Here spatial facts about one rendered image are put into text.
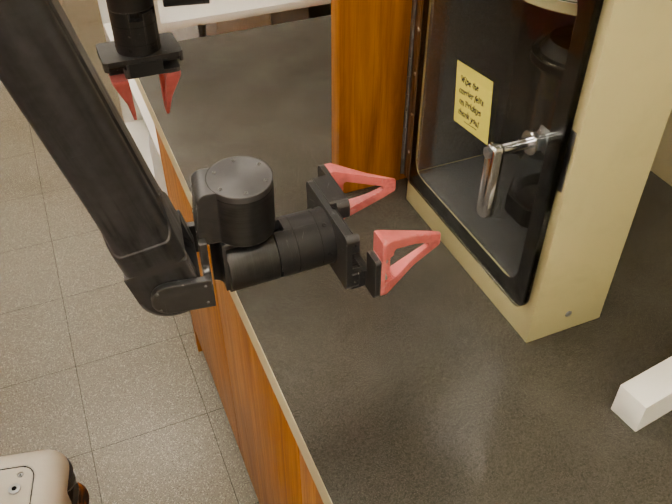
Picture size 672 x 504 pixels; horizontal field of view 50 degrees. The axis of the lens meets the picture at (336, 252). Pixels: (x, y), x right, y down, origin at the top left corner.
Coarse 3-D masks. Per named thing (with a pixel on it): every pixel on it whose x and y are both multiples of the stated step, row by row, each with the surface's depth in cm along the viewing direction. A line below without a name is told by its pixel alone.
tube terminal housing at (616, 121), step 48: (624, 0) 60; (624, 48) 63; (624, 96) 67; (576, 144) 69; (624, 144) 72; (576, 192) 73; (624, 192) 76; (576, 240) 78; (624, 240) 82; (576, 288) 84; (528, 336) 87
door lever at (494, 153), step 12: (528, 132) 73; (492, 144) 72; (504, 144) 72; (516, 144) 72; (528, 144) 73; (492, 156) 72; (492, 168) 73; (492, 180) 74; (480, 192) 76; (492, 192) 75; (480, 204) 76; (492, 204) 76; (480, 216) 77
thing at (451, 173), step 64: (448, 0) 81; (512, 0) 70; (576, 0) 62; (448, 64) 85; (512, 64) 73; (576, 64) 64; (448, 128) 89; (512, 128) 76; (448, 192) 93; (512, 192) 79; (512, 256) 83
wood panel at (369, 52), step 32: (352, 0) 91; (384, 0) 93; (352, 32) 94; (384, 32) 96; (352, 64) 97; (384, 64) 99; (352, 96) 100; (384, 96) 102; (352, 128) 104; (384, 128) 106; (352, 160) 107; (384, 160) 110
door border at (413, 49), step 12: (420, 0) 87; (420, 12) 88; (600, 12) 61; (420, 24) 89; (420, 36) 90; (588, 60) 64; (408, 84) 96; (408, 108) 98; (576, 108) 67; (408, 120) 99; (408, 132) 100; (408, 144) 101; (408, 156) 102; (564, 156) 70; (408, 168) 103
